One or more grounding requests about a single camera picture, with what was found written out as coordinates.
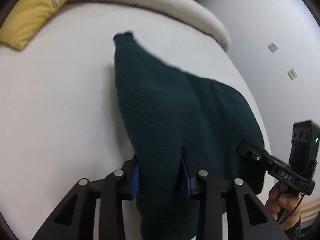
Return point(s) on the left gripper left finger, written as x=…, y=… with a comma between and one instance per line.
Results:
x=74, y=216

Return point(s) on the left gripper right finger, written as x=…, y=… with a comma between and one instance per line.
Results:
x=247, y=217

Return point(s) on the dark green knitted sweater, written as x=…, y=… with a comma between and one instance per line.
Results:
x=167, y=112

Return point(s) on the right hand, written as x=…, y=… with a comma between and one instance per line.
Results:
x=276, y=201

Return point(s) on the white bed sheet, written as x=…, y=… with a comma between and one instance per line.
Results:
x=60, y=120

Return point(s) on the yellow cushion with patterned band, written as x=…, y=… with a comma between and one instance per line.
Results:
x=26, y=19

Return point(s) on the lower beige wall socket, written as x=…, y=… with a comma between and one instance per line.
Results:
x=292, y=74

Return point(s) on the beige wall socket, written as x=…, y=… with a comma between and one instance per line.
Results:
x=292, y=74
x=273, y=47

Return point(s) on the upper beige wall socket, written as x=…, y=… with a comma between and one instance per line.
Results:
x=273, y=47

